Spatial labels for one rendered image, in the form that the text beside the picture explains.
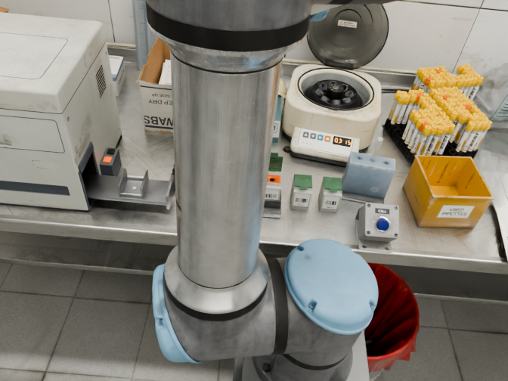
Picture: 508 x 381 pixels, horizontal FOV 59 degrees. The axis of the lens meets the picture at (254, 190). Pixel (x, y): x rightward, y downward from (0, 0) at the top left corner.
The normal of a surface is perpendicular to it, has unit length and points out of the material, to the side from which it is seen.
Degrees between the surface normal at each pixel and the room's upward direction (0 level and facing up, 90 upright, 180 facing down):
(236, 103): 85
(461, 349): 0
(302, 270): 9
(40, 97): 89
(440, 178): 90
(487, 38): 90
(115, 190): 0
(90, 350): 0
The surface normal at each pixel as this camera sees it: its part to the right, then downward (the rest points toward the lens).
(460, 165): 0.03, 0.71
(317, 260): 0.23, -0.67
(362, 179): -0.19, 0.69
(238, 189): 0.34, 0.62
